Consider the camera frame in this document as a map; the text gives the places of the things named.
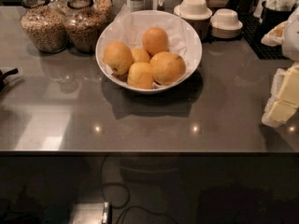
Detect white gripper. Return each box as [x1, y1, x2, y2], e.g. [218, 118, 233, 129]
[261, 7, 299, 128]

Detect large orange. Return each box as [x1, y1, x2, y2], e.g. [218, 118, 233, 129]
[149, 51, 186, 86]

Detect white ceramic bowl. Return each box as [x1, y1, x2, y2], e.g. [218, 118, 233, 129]
[94, 9, 203, 95]

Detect small middle orange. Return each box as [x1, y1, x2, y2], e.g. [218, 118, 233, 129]
[131, 48, 150, 63]

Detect white paper bowl liner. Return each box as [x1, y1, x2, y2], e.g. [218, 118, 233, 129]
[105, 3, 198, 90]

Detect black rubber mat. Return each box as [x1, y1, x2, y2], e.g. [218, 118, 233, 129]
[210, 15, 286, 60]

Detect right stack paper bowls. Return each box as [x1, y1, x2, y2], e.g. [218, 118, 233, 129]
[210, 8, 243, 38]

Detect stack paper bowls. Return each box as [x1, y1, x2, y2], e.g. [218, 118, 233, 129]
[174, 0, 212, 40]
[210, 8, 243, 38]

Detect black container with packets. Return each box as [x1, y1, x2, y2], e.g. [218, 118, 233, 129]
[259, 0, 298, 36]

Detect left stack paper bowls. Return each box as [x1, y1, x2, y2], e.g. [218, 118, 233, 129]
[174, 0, 212, 40]

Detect orange at back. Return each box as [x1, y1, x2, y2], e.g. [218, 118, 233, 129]
[142, 27, 168, 56]

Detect orange at front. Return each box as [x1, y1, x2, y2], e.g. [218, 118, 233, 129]
[127, 63, 154, 90]

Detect orange at left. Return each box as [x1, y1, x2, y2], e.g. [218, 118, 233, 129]
[103, 42, 133, 76]

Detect rear glass cereal jar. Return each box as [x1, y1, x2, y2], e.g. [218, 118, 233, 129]
[93, 0, 112, 22]

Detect glass cereal jar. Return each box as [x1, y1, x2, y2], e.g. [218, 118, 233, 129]
[93, 0, 112, 22]
[20, 0, 67, 53]
[63, 0, 106, 53]

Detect metal box on floor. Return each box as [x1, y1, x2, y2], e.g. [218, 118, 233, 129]
[68, 202, 111, 224]

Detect middle glass cereal jar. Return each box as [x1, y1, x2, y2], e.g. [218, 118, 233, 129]
[63, 0, 106, 53]

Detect left glass cereal jar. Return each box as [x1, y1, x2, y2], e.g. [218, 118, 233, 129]
[20, 0, 67, 53]

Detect black cable on floor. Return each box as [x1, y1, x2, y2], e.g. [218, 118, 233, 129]
[99, 154, 180, 224]

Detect black handle at left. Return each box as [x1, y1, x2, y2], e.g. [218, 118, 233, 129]
[0, 68, 19, 91]

